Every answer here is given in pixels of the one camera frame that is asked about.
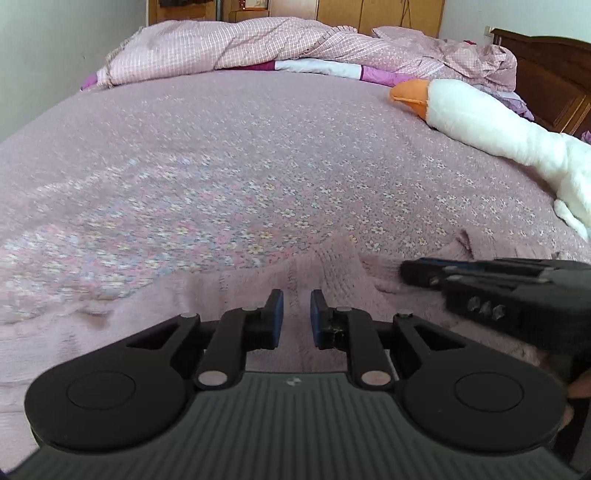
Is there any wooden headboard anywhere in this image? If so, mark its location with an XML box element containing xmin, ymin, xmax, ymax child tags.
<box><xmin>492</xmin><ymin>28</ymin><xmax>591</xmax><ymax>137</ymax></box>

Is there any pink checked quilt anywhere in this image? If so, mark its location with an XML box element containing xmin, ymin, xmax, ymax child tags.
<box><xmin>97</xmin><ymin>16</ymin><xmax>518</xmax><ymax>90</ymax></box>

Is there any wooden wardrobe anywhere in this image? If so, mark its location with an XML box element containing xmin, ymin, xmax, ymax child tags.
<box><xmin>148</xmin><ymin>0</ymin><xmax>446</xmax><ymax>38</ymax></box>

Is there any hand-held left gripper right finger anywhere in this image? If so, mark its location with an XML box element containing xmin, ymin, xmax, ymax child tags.
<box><xmin>310</xmin><ymin>290</ymin><xmax>468</xmax><ymax>392</ymax></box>

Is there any purple and white blanket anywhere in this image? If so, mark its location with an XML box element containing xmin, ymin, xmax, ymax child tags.
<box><xmin>81</xmin><ymin>59</ymin><xmax>536</xmax><ymax>121</ymax></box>

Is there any white goose plush toy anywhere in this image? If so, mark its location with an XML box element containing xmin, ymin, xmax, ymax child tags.
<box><xmin>389</xmin><ymin>78</ymin><xmax>591</xmax><ymax>241</ymax></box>

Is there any person's right hand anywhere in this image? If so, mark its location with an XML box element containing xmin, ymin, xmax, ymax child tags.
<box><xmin>567</xmin><ymin>371</ymin><xmax>591</xmax><ymax>403</ymax></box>

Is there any pink knitted cardigan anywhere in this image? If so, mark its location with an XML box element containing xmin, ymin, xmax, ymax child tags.
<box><xmin>0</xmin><ymin>229</ymin><xmax>568</xmax><ymax>416</ymax></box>

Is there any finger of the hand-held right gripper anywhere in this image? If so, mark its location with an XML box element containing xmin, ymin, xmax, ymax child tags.
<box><xmin>398</xmin><ymin>258</ymin><xmax>467</xmax><ymax>290</ymax></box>

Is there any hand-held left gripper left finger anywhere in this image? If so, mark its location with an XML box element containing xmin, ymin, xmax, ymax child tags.
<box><xmin>124</xmin><ymin>289</ymin><xmax>284</xmax><ymax>392</ymax></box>

